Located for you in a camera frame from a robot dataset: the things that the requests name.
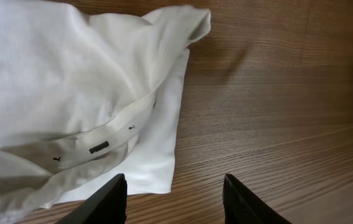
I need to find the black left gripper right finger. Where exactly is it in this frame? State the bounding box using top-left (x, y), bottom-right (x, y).
top-left (222, 174), bottom-right (291, 224)

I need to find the white t-shirt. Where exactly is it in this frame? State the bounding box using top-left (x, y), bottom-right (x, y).
top-left (0, 1), bottom-right (211, 223)

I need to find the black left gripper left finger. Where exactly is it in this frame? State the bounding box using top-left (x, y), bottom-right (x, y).
top-left (56, 174), bottom-right (128, 224)

